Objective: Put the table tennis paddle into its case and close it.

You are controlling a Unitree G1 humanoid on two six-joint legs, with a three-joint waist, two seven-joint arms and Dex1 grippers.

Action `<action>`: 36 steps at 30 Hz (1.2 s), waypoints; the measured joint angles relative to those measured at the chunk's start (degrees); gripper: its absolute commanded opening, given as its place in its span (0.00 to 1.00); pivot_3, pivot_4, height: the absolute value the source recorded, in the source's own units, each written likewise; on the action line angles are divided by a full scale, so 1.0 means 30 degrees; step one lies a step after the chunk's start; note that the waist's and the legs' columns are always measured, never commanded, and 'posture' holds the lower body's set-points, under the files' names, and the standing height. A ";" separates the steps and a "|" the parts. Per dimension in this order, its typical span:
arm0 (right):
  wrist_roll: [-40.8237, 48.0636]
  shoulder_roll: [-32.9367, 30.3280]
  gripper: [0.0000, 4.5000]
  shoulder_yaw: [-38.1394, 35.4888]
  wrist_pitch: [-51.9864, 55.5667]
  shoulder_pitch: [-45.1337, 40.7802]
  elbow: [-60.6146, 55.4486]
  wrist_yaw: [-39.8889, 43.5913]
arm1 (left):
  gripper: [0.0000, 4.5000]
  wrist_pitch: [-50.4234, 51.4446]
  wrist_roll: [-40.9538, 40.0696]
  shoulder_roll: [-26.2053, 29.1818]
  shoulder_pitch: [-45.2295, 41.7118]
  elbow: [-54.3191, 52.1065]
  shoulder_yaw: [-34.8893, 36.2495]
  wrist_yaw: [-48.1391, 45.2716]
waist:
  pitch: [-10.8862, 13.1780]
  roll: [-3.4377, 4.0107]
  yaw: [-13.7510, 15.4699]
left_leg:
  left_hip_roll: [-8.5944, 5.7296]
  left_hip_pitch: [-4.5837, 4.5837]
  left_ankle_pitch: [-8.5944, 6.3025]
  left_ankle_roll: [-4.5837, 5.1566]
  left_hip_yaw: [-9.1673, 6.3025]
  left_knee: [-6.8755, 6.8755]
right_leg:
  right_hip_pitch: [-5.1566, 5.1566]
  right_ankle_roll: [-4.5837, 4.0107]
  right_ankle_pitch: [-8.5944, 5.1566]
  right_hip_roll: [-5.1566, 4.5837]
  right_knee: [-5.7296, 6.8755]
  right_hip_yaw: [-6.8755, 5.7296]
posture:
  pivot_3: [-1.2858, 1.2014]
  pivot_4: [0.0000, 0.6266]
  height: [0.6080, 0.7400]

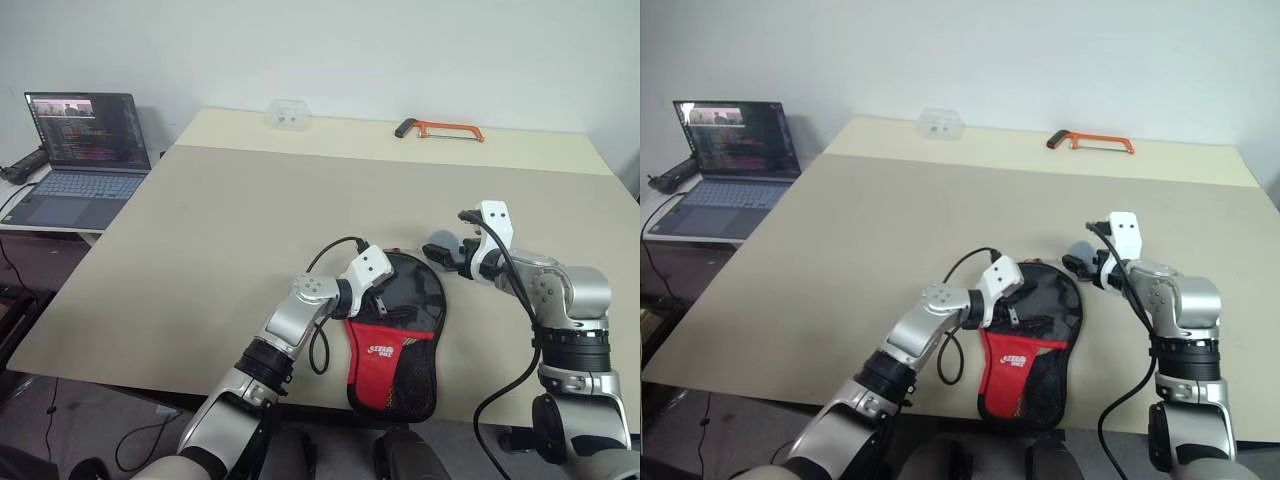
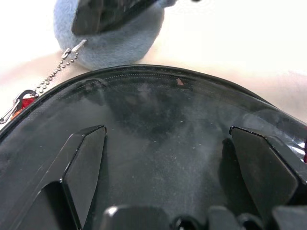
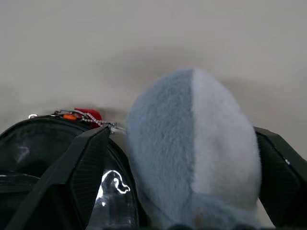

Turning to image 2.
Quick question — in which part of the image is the black red paddle case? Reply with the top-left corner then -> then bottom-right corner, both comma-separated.
0,64 -> 307,230

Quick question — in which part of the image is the light blue plush keychain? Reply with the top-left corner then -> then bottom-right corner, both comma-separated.
53,0 -> 166,70

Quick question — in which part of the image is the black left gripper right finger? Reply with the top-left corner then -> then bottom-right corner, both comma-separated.
229,126 -> 307,218

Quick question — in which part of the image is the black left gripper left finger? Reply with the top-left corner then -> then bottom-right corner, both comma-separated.
9,124 -> 107,230

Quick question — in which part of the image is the silver ball chain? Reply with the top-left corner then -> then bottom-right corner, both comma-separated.
0,39 -> 87,125

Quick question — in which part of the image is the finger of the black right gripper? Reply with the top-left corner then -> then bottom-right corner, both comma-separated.
71,0 -> 159,35

